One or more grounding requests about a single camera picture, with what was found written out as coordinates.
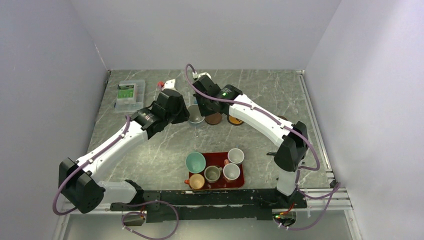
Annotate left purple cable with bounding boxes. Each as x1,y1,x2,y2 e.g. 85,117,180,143
52,114,180,240

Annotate red white cup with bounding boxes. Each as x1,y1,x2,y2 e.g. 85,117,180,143
222,159,241,183

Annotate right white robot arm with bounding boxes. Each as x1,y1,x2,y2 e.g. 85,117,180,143
191,72,308,208

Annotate black orange smiley coaster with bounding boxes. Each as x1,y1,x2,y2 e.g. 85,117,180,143
226,115,244,126

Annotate clear plastic screw box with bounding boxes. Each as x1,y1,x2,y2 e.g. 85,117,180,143
114,79,146,113

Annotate dark wooden coaster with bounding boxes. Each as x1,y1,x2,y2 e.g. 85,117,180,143
204,112,222,125

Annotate teal green cup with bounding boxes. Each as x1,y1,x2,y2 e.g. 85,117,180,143
185,152,206,174

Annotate olive green cup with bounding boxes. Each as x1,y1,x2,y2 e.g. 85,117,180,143
203,165,223,184

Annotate orange cup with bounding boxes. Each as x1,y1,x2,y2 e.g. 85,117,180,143
184,173,205,191

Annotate small white cup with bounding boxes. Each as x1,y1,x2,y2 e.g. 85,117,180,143
227,148,245,166

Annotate brown wooden coaster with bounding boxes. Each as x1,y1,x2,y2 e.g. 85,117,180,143
278,115,288,121

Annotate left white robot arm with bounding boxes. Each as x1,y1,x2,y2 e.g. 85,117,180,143
58,89,189,214

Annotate blue white cup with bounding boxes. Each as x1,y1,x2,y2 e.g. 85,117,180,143
187,104,205,126

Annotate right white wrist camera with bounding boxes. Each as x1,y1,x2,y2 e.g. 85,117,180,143
192,72,212,80

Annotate black pliers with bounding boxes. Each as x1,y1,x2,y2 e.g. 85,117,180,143
266,151,277,156

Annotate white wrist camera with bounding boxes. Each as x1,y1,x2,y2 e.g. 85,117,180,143
192,72,212,80
157,78,177,91

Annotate red serving tray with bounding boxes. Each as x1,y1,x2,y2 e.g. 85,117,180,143
188,152,245,190

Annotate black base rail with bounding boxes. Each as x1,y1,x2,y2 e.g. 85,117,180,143
110,187,307,223

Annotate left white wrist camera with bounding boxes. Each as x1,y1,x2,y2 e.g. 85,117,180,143
157,78,177,91

